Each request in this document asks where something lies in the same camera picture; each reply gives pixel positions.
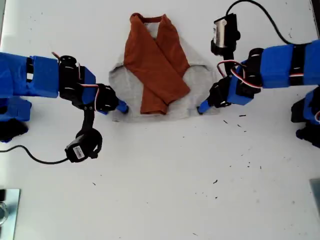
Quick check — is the grey shirt with rust sleeves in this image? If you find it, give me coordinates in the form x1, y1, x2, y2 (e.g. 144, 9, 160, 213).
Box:
108, 12, 221, 123

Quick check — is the arm red white wire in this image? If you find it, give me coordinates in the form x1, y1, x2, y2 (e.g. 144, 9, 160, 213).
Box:
51, 51, 101, 111
216, 60, 264, 89

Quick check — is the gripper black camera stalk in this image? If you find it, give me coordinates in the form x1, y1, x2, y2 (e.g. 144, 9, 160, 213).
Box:
74, 98, 104, 160
210, 39, 241, 76

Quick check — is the camera black cable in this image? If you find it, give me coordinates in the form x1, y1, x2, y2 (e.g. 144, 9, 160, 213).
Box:
0, 145, 69, 165
225, 0, 316, 46

